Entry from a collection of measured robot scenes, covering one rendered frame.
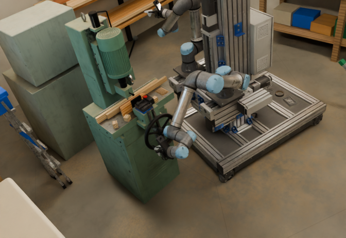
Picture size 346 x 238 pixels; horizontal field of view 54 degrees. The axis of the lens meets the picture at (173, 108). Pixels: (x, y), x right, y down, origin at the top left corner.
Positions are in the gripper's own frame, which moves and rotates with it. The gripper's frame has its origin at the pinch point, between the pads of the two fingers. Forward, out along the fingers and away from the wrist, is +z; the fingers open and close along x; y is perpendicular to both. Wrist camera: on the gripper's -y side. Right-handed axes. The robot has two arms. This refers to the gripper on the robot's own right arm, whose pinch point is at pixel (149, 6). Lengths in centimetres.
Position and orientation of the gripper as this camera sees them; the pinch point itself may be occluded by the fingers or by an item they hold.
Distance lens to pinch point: 330.0
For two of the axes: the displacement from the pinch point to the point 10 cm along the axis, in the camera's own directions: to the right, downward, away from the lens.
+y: 2.4, 6.9, 6.8
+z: -7.1, -3.6, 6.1
